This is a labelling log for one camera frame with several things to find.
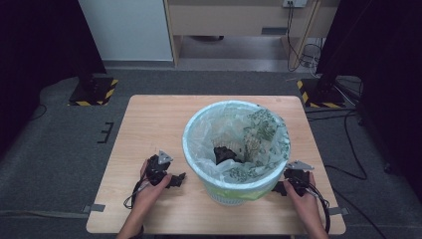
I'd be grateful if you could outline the person's right hand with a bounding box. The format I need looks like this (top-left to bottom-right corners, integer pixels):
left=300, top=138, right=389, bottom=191
left=283, top=172, right=322, bottom=221

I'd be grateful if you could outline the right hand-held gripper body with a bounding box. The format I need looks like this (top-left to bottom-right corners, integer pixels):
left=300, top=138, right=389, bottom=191
left=282, top=160, right=316, bottom=197

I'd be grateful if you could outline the black stand base striped edge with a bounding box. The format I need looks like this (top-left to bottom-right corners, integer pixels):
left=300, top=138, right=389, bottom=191
left=67, top=77, right=119, bottom=108
left=296, top=78, right=347, bottom=110

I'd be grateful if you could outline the black power cable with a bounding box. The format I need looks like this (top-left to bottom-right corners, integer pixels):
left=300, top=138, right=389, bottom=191
left=286, top=2, right=303, bottom=73

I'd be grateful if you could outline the translucent patterned trash bag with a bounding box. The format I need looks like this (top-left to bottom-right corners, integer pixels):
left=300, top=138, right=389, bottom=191
left=181, top=100, right=292, bottom=200

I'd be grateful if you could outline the right hand-held gripper cable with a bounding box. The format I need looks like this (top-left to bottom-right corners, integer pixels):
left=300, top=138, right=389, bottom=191
left=300, top=180, right=332, bottom=235

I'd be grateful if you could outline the hand-held gripper cable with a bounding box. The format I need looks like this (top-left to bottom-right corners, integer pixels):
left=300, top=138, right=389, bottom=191
left=300, top=180, right=332, bottom=235
left=122, top=177, right=148, bottom=211

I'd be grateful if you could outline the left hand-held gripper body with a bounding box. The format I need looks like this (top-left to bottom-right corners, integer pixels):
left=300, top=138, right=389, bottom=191
left=144, top=149, right=174, bottom=187

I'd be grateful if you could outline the black floor cable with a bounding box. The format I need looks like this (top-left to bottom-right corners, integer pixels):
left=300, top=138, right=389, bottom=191
left=29, top=103, right=48, bottom=121
left=306, top=109, right=368, bottom=181
left=323, top=163, right=388, bottom=239

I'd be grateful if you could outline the light wooden desk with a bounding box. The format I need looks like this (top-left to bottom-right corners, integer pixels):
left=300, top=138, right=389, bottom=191
left=163, top=0, right=342, bottom=70

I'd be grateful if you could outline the grey power strip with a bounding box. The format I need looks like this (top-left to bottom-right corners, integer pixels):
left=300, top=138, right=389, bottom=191
left=282, top=0, right=309, bottom=9

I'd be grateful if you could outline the dark curtain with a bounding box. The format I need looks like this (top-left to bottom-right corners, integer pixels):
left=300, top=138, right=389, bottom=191
left=0, top=0, right=107, bottom=157
left=314, top=0, right=422, bottom=203

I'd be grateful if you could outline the tangled cable bundle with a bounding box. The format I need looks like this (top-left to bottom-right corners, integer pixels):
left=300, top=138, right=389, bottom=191
left=299, top=37, right=324, bottom=78

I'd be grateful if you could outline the left hand-held gripper cable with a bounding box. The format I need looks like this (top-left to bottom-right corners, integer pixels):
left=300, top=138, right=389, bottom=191
left=122, top=177, right=148, bottom=211

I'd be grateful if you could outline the white plastic trash bin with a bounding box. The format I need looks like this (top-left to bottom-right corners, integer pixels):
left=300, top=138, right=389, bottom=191
left=181, top=100, right=292, bottom=207

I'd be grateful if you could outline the dark crumpled lump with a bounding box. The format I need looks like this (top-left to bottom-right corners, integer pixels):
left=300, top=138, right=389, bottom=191
left=213, top=145, right=243, bottom=166

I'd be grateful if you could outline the person's left hand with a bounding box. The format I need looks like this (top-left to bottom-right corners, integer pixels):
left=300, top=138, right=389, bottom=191
left=131, top=158, right=173, bottom=217

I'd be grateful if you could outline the grey tape piece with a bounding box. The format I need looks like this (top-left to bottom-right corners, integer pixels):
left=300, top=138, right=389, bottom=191
left=82, top=203, right=106, bottom=214
left=327, top=206, right=350, bottom=217

